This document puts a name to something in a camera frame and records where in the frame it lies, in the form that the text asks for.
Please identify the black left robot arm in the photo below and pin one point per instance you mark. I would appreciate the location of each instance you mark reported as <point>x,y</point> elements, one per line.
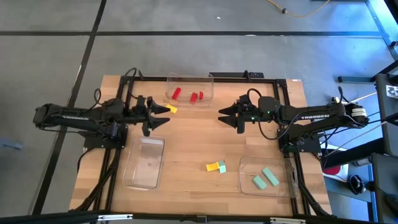
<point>74,118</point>

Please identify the red semicircle block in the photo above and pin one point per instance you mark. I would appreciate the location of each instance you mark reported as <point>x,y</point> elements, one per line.
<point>201,95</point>

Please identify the long teal plank block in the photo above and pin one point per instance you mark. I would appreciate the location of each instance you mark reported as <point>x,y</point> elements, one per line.
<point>270,176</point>

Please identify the red wedge block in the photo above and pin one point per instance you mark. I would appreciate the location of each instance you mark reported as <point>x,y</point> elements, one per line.
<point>193,98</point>

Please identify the red rectangular block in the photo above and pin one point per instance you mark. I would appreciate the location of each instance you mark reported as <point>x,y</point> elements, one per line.
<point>176,93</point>

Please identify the clear plastic bin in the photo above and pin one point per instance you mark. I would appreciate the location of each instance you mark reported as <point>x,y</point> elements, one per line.
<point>280,165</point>
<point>186,82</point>
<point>144,161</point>

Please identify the yellow arch block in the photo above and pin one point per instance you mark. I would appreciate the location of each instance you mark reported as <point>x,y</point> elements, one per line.
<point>211,167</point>

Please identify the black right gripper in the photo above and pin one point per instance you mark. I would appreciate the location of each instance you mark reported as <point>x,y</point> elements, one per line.
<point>250,112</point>

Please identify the teal rectangular block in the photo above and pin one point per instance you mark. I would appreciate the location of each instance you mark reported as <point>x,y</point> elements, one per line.
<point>259,182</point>

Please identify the teal wedge block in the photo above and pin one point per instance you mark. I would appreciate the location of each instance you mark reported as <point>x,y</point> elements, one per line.
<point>222,170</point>

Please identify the small teal cube block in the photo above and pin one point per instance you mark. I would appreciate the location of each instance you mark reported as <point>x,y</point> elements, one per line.
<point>221,163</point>

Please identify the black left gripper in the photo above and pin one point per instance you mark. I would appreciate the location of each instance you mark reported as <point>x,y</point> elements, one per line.
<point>136,115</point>

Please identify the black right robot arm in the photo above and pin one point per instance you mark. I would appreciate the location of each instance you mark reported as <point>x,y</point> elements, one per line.
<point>314,116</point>

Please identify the black camera rig frame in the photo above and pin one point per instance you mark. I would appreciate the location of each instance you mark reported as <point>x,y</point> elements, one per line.
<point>62,217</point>

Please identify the black round device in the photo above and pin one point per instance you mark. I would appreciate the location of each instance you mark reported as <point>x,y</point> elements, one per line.
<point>357,184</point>

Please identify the black mounting bar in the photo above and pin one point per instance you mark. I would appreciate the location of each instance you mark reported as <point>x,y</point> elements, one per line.
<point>233,75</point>

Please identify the silver frame bracket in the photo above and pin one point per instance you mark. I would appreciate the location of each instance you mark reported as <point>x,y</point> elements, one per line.
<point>287,220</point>
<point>115,217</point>

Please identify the yellow rectangular block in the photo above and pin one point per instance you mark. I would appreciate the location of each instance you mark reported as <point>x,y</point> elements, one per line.
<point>171,109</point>

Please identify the black equipment cart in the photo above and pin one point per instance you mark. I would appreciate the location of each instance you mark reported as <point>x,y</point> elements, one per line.
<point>388,124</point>

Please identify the red round object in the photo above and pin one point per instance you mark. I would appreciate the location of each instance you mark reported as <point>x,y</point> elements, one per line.
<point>332,170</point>

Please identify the white printed marker tag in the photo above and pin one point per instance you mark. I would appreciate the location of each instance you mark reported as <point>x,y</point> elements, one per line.
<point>392,91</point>

